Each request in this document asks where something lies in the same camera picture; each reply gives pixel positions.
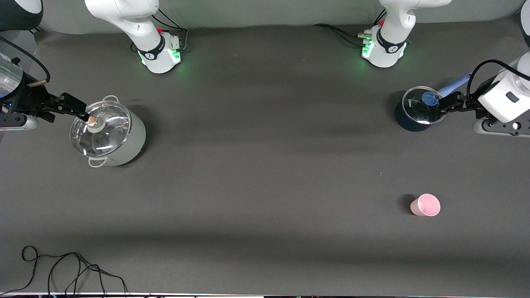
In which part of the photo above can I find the pink plastic cup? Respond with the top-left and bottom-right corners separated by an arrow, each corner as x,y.
410,193 -> 441,217

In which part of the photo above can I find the glass saucepan lid blue knob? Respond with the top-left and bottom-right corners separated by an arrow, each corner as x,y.
402,86 -> 448,125

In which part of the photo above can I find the dark blue saucepan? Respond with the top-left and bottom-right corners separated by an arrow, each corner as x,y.
394,72 -> 475,132

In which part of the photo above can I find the glass pot lid tan knob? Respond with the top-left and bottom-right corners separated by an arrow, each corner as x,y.
70,101 -> 132,158

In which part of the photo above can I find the pale green cooking pot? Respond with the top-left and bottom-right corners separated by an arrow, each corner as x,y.
70,95 -> 147,168

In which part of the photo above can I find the dark grey table mat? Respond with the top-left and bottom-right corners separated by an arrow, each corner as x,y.
0,17 -> 530,295

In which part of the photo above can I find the loose thin black cable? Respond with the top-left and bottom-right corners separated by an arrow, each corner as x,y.
0,245 -> 129,297

